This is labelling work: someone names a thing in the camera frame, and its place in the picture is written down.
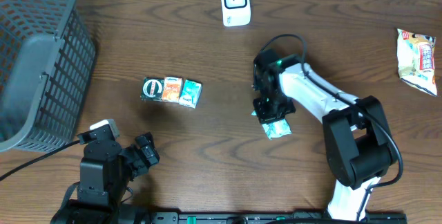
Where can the teal Kleenex tissue pack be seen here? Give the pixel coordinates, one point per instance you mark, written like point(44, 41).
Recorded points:
point(190, 94)

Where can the orange Kleenex tissue pack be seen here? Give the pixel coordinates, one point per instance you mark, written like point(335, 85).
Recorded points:
point(172, 89)

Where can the yellow wet wipes pack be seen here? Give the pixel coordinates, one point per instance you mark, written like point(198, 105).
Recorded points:
point(415, 55)

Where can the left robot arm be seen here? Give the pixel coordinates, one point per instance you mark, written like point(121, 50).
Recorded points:
point(105, 171)

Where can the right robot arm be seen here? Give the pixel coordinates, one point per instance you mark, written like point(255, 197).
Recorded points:
point(356, 134)

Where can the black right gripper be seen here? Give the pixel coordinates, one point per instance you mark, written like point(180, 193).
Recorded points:
point(264, 115)

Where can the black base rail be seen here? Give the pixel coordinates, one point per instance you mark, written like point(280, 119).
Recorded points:
point(303, 216)

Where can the light green tissue pack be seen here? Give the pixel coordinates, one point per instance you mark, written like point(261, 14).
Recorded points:
point(277, 129)

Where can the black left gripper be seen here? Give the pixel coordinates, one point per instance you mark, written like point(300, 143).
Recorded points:
point(141, 153)

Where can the white barcode scanner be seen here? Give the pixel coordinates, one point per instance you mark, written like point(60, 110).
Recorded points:
point(236, 12)

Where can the grey plastic mesh basket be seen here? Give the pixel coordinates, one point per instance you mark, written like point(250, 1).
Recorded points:
point(47, 61)

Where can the green Zam-Buk box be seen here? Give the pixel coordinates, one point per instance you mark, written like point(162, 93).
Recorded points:
point(152, 89)

